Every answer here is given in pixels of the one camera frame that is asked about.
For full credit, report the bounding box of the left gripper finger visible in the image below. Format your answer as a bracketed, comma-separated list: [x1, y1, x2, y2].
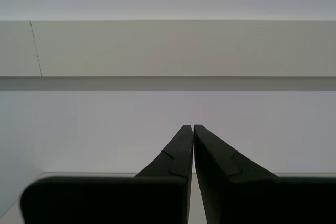
[20, 124, 194, 224]
[193, 124, 336, 224]

